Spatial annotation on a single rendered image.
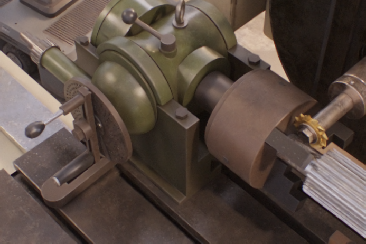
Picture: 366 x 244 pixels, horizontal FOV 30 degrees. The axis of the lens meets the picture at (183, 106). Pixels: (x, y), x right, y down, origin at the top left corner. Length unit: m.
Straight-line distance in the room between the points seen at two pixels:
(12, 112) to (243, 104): 0.92
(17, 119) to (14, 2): 1.18
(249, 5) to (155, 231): 0.55
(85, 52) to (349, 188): 0.57
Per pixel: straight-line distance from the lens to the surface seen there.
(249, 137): 1.14
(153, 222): 1.36
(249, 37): 3.17
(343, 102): 1.18
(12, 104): 1.95
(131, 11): 1.25
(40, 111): 1.92
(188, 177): 1.32
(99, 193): 1.40
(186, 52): 1.27
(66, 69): 1.35
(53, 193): 1.38
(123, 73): 1.24
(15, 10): 2.98
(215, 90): 1.25
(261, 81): 1.19
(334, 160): 1.16
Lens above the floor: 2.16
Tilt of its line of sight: 49 degrees down
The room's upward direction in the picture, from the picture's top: straight up
